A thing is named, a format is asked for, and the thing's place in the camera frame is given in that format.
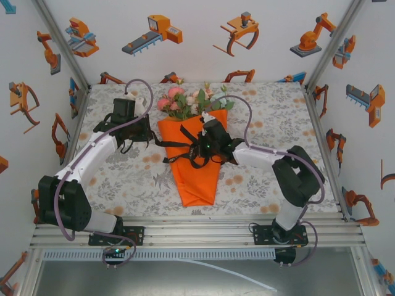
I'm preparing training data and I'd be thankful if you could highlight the black printed ribbon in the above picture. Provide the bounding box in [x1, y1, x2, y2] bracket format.
[148, 123, 223, 169]

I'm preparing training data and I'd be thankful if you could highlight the grey metal base panel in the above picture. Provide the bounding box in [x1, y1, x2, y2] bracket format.
[30, 260, 373, 296]

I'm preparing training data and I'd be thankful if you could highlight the floral patterned tablecloth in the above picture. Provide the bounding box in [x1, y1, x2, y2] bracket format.
[58, 83, 345, 221]

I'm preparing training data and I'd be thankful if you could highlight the aluminium table side rail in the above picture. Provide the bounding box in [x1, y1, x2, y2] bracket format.
[33, 85, 93, 224]
[304, 84, 351, 223]

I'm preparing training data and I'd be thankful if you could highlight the white slotted cable duct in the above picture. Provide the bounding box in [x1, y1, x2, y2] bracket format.
[42, 249, 276, 262]

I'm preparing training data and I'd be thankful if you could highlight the thin white tube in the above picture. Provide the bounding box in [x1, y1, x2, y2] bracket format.
[172, 258, 278, 292]

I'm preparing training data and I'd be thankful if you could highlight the aluminium frame rail with grooves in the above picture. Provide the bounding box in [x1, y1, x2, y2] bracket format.
[29, 219, 367, 250]

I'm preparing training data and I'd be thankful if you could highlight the light blue fake flower stem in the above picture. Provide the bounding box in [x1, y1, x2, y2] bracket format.
[209, 85, 235, 112]

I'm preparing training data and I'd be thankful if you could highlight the cream fake flower stem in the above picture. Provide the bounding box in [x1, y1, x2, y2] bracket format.
[185, 91, 201, 117]

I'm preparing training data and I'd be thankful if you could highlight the slanted aluminium frame post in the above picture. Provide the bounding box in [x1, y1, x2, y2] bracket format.
[30, 0, 92, 89]
[305, 0, 367, 90]

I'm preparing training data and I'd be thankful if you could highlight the aluminium frame leg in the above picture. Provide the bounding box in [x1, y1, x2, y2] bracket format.
[351, 246, 381, 296]
[17, 249, 44, 296]

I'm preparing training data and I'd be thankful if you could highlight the pink fake flower stem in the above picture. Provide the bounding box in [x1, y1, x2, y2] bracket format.
[197, 80, 217, 112]
[156, 77, 189, 121]

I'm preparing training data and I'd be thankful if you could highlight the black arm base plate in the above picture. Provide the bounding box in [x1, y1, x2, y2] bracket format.
[88, 226, 146, 247]
[252, 226, 309, 247]

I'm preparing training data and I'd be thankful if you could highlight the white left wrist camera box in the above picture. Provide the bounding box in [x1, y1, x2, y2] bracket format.
[125, 91, 148, 113]

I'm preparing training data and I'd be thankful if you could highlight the small circuit board green light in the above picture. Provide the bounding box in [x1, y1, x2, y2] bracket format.
[102, 246, 128, 257]

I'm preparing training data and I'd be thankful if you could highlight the black box under rail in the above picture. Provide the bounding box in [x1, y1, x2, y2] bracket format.
[273, 247, 297, 268]

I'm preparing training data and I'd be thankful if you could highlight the orange wrapping paper sheet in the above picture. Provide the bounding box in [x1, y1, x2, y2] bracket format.
[157, 109, 229, 208]

